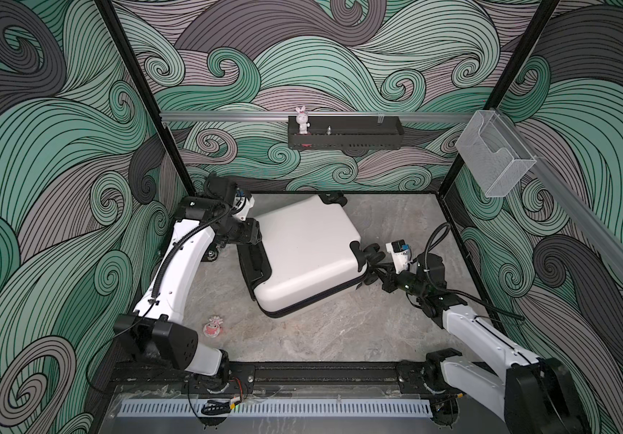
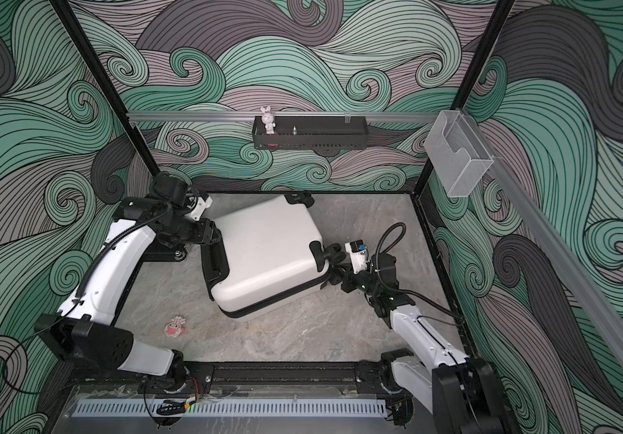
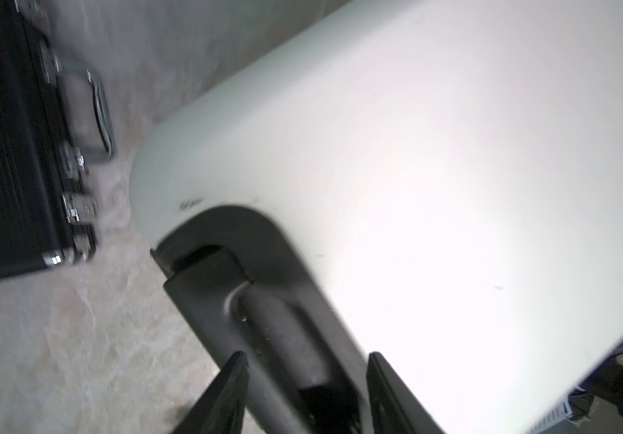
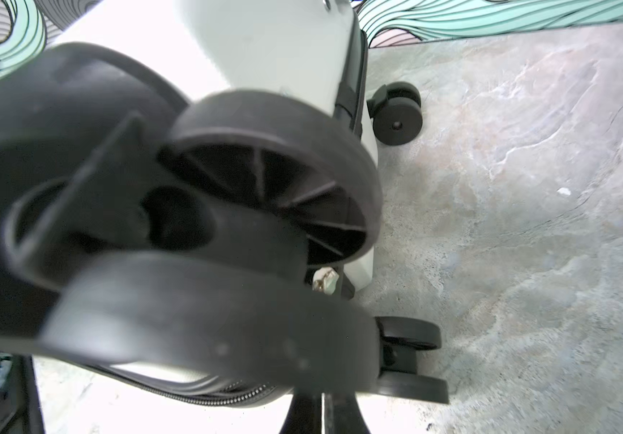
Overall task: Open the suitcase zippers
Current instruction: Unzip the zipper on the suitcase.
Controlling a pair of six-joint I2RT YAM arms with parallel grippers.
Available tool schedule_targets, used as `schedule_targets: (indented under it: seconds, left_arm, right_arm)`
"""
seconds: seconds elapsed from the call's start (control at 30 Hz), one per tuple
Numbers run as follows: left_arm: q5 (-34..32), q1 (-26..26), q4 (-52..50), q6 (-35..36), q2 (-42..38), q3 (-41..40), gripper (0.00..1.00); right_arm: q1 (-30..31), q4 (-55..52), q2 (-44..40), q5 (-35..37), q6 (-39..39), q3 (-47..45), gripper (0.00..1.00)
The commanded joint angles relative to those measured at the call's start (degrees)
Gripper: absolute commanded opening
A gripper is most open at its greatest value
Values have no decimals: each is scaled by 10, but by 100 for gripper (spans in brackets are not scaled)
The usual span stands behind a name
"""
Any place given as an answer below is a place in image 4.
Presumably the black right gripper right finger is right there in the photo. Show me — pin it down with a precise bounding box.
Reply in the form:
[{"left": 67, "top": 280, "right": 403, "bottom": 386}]
[{"left": 323, "top": 393, "right": 370, "bottom": 434}]

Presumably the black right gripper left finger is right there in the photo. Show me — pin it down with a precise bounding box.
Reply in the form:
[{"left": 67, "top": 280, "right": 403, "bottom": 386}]
[{"left": 280, "top": 393, "right": 322, "bottom": 434}]

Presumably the white hard-shell suitcase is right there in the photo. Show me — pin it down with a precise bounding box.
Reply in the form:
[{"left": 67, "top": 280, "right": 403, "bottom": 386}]
[{"left": 0, "top": 1, "right": 449, "bottom": 406}]

